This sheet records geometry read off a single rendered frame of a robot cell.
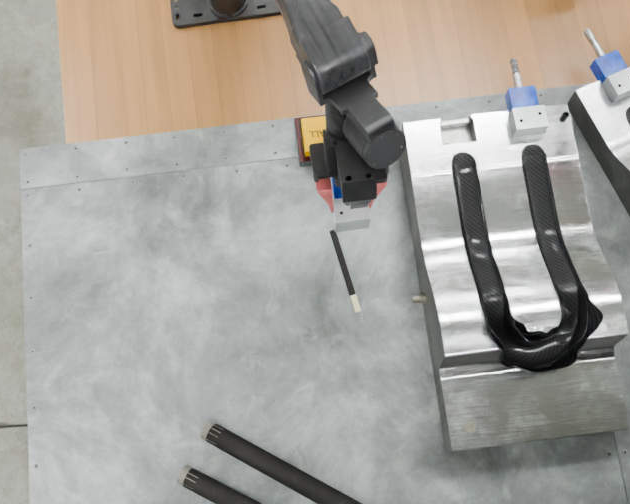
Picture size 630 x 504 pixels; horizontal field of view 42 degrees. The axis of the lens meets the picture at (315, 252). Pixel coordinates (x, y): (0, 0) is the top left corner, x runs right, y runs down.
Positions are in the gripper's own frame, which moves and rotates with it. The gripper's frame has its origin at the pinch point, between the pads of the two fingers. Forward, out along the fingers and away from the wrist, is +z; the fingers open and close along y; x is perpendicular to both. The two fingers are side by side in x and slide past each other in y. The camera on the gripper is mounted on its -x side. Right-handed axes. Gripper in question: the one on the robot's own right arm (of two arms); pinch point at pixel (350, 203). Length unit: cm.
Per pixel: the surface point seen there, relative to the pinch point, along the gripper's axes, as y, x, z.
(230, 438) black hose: -21.3, -21.1, 24.3
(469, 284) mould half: 15.7, -9.9, 9.3
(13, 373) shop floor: -82, 41, 87
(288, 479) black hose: -13.4, -28.4, 25.1
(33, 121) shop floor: -74, 102, 56
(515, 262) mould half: 23.3, -6.9, 9.3
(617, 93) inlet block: 44.8, 16.4, -1.0
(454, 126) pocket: 18.9, 16.0, 1.6
